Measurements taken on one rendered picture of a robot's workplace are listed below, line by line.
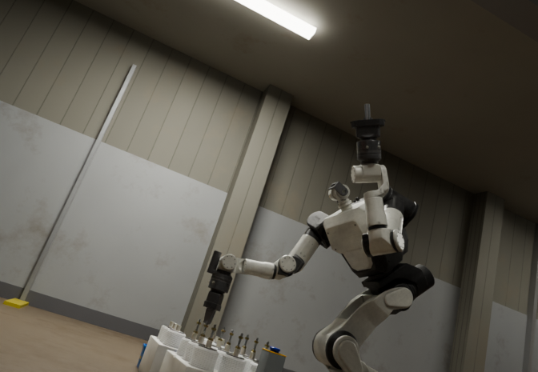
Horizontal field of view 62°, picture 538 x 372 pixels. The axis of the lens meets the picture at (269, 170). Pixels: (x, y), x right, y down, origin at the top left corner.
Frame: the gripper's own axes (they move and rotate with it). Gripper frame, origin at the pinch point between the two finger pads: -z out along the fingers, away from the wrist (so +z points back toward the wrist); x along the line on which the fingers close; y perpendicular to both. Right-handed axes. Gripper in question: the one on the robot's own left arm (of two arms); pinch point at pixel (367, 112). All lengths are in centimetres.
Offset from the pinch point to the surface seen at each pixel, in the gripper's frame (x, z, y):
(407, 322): 11, 184, 378
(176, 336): 96, 97, 21
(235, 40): 155, -121, 229
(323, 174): 97, 11, 343
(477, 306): -68, 172, 422
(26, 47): 343, -117, 153
